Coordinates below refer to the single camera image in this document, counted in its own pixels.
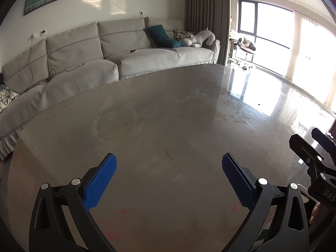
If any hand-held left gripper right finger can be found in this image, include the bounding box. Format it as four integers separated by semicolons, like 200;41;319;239
222;152;310;252

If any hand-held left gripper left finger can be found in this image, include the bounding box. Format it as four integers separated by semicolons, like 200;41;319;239
29;153;117;252

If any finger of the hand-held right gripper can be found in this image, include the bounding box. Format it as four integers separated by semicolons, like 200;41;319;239
289;134;336;181
311;128;336;153

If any person's right hand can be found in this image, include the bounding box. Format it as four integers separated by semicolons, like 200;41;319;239
309;202;321;224

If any white sheer curtain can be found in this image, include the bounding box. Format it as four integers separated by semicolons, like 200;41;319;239
284;11;336;111

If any white swivel chair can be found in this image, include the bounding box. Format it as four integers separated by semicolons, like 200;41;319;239
235;37;257;68

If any black white floral pillow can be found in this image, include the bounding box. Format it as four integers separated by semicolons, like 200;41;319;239
0;87;21;113
173;30;195;41

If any grey fabric sofa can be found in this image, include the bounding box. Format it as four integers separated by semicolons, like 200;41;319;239
0;17;221;161

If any black framed window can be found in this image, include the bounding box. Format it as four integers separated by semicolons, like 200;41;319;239
236;0;295;78

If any grey plush toy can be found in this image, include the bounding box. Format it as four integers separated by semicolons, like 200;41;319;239
181;28;216;48

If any teal pillow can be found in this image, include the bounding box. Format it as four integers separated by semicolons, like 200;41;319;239
146;25;185;48

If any grey curtain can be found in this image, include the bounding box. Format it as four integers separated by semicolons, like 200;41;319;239
184;0;231;66

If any black cable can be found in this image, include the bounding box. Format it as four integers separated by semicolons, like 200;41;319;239
48;62;86;81

